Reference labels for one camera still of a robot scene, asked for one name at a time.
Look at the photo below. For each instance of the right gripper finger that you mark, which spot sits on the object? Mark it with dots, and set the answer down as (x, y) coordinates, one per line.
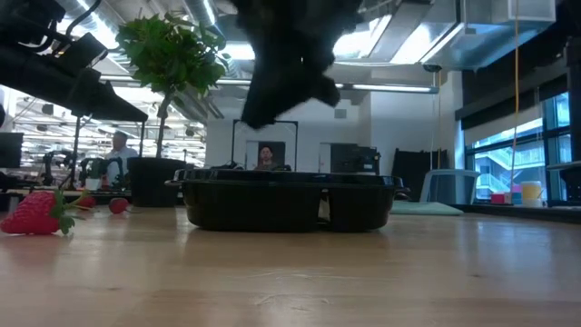
(268, 109)

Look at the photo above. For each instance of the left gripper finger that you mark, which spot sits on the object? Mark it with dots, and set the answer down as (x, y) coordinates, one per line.
(104, 93)
(104, 113)

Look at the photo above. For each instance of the small red berry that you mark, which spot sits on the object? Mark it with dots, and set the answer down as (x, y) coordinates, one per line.
(88, 202)

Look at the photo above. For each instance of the red cherry with stem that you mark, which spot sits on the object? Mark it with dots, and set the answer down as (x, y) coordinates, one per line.
(118, 205)

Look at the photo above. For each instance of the black two-compartment food container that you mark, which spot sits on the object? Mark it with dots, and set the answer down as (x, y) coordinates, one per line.
(254, 204)

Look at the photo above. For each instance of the large red strawberry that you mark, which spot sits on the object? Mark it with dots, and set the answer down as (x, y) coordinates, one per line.
(32, 213)

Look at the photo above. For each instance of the long ceiling light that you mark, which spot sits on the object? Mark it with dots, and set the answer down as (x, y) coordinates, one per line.
(390, 87)
(118, 79)

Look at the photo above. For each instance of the person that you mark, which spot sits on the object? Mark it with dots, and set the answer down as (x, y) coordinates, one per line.
(266, 156)
(120, 141)

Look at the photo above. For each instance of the white cup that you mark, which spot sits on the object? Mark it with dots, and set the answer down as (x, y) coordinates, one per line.
(93, 183)

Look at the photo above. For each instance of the green plant in black pot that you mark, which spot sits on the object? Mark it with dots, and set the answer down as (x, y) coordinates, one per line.
(172, 54)

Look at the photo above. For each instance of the black monitor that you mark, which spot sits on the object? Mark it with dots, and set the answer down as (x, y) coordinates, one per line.
(11, 150)

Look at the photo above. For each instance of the black cabinet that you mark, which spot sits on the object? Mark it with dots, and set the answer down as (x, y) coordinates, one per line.
(349, 159)

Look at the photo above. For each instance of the black panel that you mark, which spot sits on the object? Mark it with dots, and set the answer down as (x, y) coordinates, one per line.
(413, 172)

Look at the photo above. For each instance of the green folded cloth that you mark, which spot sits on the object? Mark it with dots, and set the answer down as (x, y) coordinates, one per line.
(422, 209)

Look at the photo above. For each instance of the white office chair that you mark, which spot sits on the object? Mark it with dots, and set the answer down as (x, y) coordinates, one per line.
(449, 186)

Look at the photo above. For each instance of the pink box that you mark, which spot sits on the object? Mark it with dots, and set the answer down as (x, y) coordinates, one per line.
(498, 198)

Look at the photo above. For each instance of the blue box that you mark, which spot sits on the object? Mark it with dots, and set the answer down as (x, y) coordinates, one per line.
(516, 198)

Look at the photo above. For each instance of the yellow bottle on desk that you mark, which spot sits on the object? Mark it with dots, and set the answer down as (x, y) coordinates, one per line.
(531, 193)

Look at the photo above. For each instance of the black rig frame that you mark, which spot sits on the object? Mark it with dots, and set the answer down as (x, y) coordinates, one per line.
(290, 136)
(75, 136)

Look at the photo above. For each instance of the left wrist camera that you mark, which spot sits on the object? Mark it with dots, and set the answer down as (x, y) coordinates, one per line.
(84, 52)

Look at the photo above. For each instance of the ceiling security camera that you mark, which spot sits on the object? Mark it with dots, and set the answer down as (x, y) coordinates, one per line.
(432, 68)

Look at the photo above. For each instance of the black aluminium table frame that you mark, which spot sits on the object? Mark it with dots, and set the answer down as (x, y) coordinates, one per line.
(544, 213)

